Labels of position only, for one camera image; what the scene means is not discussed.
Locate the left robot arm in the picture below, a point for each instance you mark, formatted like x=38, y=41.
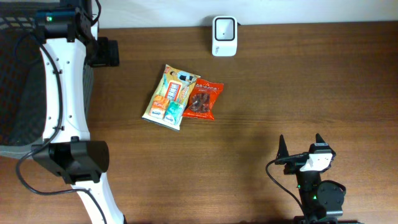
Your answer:
x=71, y=49

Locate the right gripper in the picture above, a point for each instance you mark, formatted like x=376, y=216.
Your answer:
x=293, y=167

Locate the white barcode scanner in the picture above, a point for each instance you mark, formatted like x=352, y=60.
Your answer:
x=224, y=36

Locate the orange tissue pack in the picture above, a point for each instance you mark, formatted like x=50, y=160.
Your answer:
x=159, y=106

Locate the dark grey plastic basket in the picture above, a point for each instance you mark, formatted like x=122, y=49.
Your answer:
x=23, y=106

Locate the yellow snack bag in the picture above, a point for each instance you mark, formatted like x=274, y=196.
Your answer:
x=176, y=85

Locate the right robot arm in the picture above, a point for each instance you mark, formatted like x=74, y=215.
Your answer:
x=321, y=200

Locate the red snack bag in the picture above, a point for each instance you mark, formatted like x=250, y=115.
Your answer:
x=202, y=99

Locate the green tissue pack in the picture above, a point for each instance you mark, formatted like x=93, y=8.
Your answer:
x=173, y=113

